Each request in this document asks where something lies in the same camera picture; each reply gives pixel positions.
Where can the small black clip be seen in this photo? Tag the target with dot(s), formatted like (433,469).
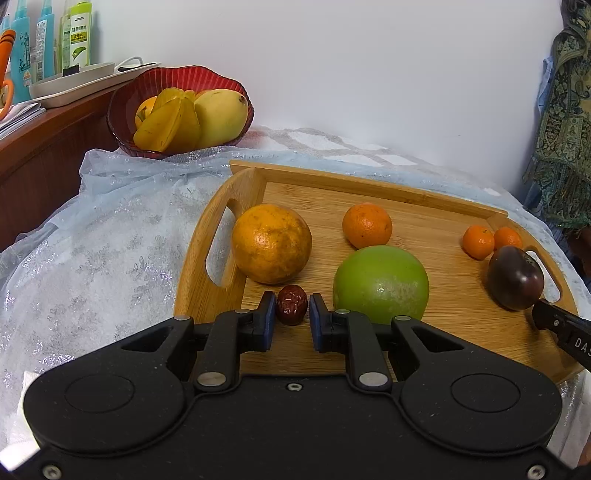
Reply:
(71,70)

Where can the brown wooden cabinet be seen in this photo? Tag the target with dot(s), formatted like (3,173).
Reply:
(46,161)

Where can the orange persimmon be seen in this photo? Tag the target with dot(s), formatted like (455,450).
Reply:
(144,110)

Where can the red date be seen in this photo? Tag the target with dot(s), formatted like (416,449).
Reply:
(292,304)

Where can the dark wooden chair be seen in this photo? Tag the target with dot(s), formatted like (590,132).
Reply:
(581,249)

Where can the white paper booklet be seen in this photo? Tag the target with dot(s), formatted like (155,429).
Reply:
(18,115)

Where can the dark purple plum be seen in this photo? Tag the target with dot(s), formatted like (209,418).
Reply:
(516,279)

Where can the wooden serving tray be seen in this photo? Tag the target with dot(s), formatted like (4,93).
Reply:
(415,203)

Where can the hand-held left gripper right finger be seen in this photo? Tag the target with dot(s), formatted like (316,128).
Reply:
(316,323)

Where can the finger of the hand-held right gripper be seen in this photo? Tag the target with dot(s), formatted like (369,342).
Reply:
(547,316)

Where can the green gold patterned scarf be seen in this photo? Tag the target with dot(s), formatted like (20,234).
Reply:
(568,115)

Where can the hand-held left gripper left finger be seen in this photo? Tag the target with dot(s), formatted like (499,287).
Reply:
(268,323)

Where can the white plastic tray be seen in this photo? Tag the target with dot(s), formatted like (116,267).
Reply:
(69,90)

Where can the orange peach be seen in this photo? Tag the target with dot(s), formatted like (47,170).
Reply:
(201,94)

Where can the yellow starfruit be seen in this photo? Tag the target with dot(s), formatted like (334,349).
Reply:
(168,124)

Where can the green pomelo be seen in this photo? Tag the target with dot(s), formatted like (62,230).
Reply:
(381,284)

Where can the red ribbed glass bowl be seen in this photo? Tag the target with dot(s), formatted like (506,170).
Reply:
(129,99)

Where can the small tangerine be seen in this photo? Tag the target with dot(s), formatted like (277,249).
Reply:
(478,241)
(508,238)

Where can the white grey checkered blanket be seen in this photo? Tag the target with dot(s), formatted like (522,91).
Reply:
(323,138)

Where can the yellow mango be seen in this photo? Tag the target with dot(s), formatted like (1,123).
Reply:
(219,115)

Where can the green labelled bottle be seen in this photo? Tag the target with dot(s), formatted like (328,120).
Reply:
(77,41)

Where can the large orange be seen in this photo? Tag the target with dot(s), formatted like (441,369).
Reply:
(271,243)

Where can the medium orange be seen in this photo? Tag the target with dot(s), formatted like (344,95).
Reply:
(367,225)

